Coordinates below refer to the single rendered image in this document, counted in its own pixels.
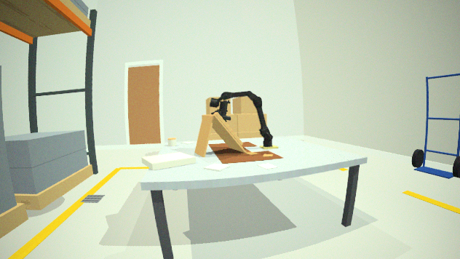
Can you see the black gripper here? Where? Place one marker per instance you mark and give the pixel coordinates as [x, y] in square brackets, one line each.
[223, 114]

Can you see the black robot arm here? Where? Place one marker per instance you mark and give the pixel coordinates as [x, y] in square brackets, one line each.
[257, 101]

